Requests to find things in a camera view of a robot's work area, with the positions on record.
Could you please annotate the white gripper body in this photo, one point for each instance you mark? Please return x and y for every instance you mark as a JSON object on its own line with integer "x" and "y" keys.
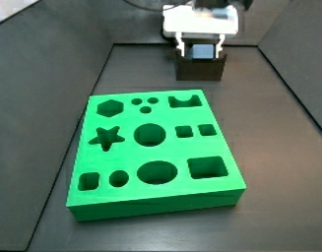
{"x": 199, "y": 20}

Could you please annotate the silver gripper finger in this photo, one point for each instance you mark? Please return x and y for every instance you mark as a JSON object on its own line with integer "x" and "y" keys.
{"x": 180, "y": 45}
{"x": 218, "y": 46}

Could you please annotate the blue rectangular block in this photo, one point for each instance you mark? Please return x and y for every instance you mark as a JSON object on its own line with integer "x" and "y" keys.
{"x": 202, "y": 51}

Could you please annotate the black curved fixture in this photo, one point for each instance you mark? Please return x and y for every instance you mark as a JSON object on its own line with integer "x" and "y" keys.
{"x": 198, "y": 69}

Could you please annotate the green foam shape board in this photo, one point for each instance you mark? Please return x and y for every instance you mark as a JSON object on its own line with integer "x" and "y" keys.
{"x": 151, "y": 157}

